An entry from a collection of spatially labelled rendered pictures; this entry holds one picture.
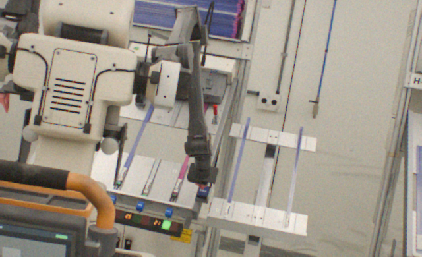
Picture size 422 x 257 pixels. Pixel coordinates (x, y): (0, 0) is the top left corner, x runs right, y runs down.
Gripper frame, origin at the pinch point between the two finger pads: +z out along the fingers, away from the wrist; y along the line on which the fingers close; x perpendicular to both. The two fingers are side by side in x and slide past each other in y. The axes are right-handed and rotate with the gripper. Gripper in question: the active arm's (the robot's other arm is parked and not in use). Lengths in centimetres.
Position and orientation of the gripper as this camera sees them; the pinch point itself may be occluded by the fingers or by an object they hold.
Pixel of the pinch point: (202, 186)
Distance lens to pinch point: 205.8
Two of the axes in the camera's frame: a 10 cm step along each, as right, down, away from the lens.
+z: 0.0, 6.6, 7.5
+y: -9.7, -1.8, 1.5
